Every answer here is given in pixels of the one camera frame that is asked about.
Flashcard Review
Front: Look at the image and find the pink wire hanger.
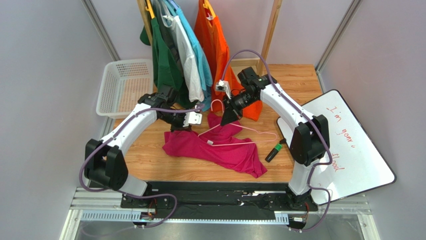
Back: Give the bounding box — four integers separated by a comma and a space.
197, 99, 278, 147

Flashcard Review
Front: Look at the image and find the magenta t shirt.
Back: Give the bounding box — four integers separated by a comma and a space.
162, 113, 267, 179

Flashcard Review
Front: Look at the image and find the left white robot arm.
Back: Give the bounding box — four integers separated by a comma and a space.
79, 85, 191, 197

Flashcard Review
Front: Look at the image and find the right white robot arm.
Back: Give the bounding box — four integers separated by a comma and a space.
214, 67, 331, 209

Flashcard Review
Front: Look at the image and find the white t shirt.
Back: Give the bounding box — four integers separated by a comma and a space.
172, 16, 205, 102

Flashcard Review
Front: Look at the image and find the green t shirt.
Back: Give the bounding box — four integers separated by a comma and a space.
150, 17, 196, 109

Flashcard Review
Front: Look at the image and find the light blue t shirt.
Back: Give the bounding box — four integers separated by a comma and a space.
165, 0, 213, 112

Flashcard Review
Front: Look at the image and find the orange t shirt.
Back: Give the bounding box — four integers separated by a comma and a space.
194, 0, 243, 113

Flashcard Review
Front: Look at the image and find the grey t shirt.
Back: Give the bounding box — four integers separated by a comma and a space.
151, 0, 184, 76

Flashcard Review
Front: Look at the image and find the yellow hanger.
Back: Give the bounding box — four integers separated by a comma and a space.
145, 0, 156, 19

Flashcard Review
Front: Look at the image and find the green black highlighter marker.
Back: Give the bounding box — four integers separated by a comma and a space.
265, 143, 283, 163

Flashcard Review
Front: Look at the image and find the white plastic laundry basket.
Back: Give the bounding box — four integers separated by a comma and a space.
95, 58, 154, 119

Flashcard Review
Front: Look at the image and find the wooden clothes rack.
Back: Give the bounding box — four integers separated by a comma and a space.
133, 0, 283, 74

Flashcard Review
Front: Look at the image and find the white whiteboard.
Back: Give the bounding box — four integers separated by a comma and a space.
289, 89, 397, 205

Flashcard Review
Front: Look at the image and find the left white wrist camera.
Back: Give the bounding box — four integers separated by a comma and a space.
183, 111, 203, 127

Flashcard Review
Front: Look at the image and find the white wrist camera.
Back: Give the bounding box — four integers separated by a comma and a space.
214, 79, 231, 99
183, 111, 203, 127

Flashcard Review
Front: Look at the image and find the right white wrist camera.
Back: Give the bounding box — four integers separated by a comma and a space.
214, 79, 231, 99

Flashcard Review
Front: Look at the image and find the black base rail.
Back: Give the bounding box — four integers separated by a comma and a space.
120, 181, 318, 220

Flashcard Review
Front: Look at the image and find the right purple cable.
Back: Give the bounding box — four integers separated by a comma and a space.
220, 49, 332, 233

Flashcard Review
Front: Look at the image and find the purple cable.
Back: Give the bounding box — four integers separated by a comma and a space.
220, 49, 332, 233
78, 103, 206, 229

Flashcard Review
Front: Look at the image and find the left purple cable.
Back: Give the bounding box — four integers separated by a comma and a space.
78, 103, 206, 229

